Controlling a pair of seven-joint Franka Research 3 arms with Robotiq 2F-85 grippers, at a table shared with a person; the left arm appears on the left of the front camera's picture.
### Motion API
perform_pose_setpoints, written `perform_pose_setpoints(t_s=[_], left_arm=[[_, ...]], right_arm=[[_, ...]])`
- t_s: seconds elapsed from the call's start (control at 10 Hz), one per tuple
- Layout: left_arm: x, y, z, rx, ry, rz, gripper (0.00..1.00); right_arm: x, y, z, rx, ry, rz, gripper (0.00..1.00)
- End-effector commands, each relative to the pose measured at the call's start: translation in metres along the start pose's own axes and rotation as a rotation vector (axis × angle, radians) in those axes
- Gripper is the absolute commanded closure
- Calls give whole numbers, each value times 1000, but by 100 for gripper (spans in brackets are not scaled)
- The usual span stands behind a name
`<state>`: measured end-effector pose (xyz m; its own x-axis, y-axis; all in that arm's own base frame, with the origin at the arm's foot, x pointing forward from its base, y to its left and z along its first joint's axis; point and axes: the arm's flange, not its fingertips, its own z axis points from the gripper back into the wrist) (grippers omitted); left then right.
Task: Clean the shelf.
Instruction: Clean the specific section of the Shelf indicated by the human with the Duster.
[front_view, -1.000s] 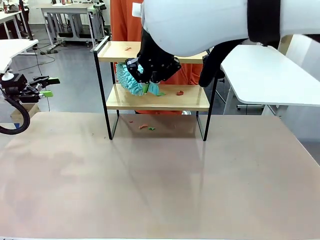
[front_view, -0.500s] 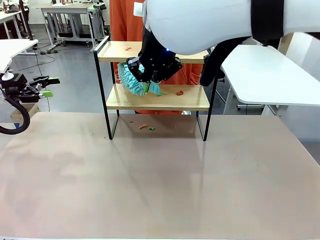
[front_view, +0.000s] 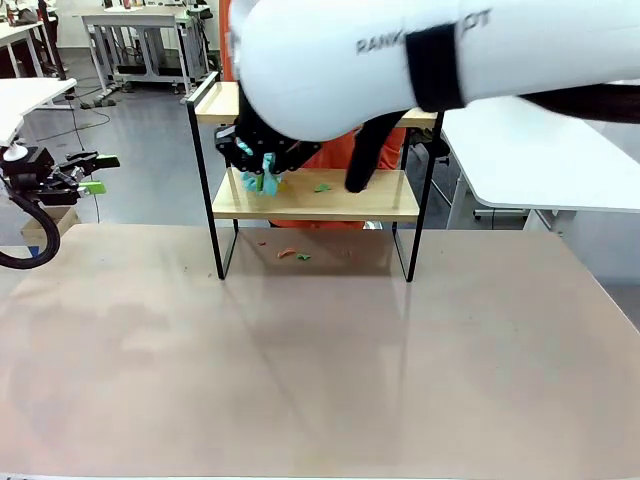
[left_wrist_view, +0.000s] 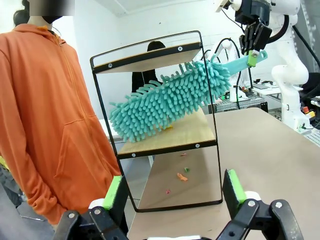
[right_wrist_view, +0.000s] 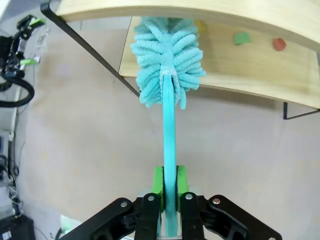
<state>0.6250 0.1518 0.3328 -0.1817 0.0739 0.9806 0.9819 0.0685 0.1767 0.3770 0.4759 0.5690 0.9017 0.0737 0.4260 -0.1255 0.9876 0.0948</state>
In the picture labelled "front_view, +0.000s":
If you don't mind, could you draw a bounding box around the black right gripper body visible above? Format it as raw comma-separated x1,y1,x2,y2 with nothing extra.
233,84,301,154

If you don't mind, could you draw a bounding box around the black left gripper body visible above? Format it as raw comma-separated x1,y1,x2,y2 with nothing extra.
0,146,56,201

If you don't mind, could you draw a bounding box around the teal chenille duster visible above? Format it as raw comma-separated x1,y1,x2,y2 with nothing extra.
234,141,284,198

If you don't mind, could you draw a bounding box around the two-tier wooden shelf black frame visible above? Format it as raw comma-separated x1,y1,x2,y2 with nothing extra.
185,71,446,284

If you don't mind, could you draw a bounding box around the person in orange hoodie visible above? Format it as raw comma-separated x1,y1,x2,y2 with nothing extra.
222,47,407,230

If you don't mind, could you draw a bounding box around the cardboard box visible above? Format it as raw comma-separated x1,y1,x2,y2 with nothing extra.
20,205,82,247

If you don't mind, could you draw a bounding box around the black floor power strip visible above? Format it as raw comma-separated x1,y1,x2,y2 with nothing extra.
79,94,119,110

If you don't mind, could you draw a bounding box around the white side table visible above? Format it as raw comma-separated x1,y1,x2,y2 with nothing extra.
0,77,79,149

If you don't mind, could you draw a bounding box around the black office chair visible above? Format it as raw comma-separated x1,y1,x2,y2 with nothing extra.
407,125,454,169

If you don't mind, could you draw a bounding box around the white background desk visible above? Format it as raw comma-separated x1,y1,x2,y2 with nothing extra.
0,22,56,80

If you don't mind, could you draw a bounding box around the grey workbench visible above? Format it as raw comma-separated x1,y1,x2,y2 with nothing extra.
81,8,211,97

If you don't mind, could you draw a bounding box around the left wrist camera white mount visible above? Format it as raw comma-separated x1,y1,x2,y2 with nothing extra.
0,141,30,163

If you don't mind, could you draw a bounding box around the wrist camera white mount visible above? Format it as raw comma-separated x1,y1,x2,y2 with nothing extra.
0,141,30,163
213,125,239,154

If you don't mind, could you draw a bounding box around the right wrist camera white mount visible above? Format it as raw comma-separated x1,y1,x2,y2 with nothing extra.
213,125,239,154

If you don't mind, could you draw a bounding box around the black left arm cable sleeve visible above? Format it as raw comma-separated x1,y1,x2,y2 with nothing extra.
0,187,62,270

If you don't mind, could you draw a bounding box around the black arm cable sleeve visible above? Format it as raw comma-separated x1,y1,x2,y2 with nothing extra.
0,187,62,270
343,82,640,195

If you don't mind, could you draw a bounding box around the black right arm cable sleeve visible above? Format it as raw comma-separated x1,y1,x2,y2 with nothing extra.
343,82,640,195

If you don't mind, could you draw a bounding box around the black strap on right arm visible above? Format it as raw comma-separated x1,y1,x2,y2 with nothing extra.
403,22,465,114

